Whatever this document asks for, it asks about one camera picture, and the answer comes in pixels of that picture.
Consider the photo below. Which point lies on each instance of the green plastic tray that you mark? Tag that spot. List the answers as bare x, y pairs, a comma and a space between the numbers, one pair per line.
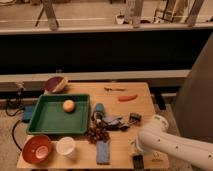
50, 118

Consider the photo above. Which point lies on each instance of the maroon bowl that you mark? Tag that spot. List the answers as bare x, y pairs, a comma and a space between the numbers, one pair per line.
55, 84

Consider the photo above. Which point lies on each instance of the red bowl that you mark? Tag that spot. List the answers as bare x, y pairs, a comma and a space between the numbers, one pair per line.
37, 149

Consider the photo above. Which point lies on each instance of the blue box on floor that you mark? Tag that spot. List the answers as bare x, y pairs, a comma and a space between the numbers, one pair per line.
28, 113

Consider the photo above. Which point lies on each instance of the blue sponge cloth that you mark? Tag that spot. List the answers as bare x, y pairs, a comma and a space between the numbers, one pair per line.
102, 153

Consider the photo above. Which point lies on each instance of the orange carrot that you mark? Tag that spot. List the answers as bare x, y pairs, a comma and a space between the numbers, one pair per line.
127, 98

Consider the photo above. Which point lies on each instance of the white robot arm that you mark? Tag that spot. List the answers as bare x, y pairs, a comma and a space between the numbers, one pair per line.
154, 136

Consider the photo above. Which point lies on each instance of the small dark knife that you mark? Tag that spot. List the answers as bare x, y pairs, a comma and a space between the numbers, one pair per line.
113, 89

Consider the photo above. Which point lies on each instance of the orange round fruit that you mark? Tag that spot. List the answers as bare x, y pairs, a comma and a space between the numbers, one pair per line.
68, 105

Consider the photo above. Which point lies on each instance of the black eraser block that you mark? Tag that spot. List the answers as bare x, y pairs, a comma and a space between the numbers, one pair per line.
138, 162

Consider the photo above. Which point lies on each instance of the white cup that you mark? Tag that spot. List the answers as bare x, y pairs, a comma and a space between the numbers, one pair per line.
66, 147

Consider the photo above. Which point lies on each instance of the dark grape bunch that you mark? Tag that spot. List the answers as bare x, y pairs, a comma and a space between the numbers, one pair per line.
96, 133

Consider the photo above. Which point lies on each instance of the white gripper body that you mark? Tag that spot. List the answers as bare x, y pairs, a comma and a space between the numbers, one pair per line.
134, 150

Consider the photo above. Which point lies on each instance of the blue handled scissors tool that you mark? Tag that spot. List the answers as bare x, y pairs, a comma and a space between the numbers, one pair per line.
109, 122

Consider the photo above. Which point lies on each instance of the black binder clip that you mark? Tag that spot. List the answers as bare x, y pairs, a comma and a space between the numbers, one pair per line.
134, 118

